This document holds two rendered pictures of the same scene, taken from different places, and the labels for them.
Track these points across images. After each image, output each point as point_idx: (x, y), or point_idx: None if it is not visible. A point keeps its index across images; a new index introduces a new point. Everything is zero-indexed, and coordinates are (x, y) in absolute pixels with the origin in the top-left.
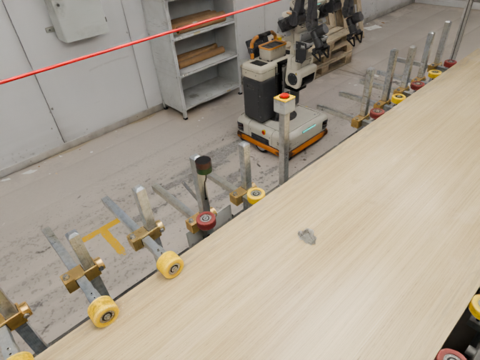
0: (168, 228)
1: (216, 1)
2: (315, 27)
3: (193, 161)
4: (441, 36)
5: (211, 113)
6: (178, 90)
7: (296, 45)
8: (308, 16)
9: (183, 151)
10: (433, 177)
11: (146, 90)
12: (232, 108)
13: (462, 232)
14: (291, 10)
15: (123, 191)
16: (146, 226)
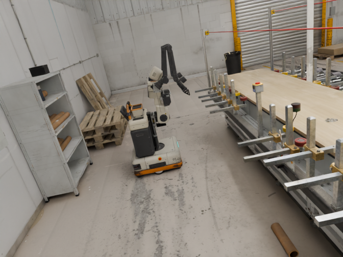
0: (186, 239)
1: (49, 108)
2: (180, 79)
3: (291, 108)
4: (211, 73)
5: (91, 181)
6: (66, 174)
7: (162, 97)
8: (174, 75)
9: (113, 207)
10: (304, 96)
11: (30, 191)
12: (100, 171)
13: (342, 98)
14: (149, 80)
15: (113, 256)
16: (313, 144)
